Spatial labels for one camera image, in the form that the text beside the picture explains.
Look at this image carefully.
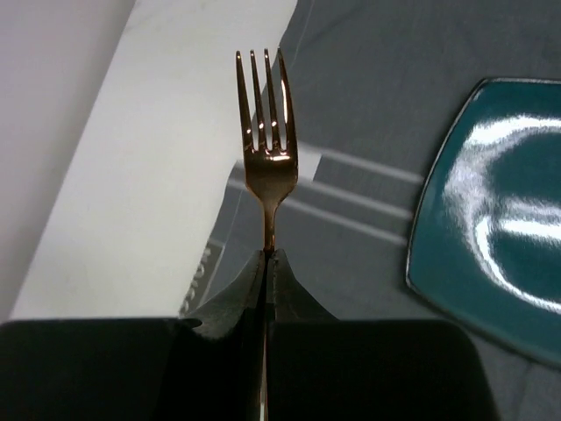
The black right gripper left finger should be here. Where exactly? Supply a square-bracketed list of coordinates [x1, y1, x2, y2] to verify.
[1, 252, 266, 420]

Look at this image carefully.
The teal square plate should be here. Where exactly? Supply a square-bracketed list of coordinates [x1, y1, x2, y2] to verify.
[405, 77, 560, 367]

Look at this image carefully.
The grey striped placemat cloth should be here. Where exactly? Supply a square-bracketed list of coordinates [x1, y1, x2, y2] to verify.
[177, 0, 561, 421]

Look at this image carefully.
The copper fork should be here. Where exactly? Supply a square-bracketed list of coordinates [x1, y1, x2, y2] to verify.
[235, 46, 300, 421]

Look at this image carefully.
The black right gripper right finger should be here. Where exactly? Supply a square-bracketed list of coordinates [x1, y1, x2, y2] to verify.
[266, 250, 498, 420]

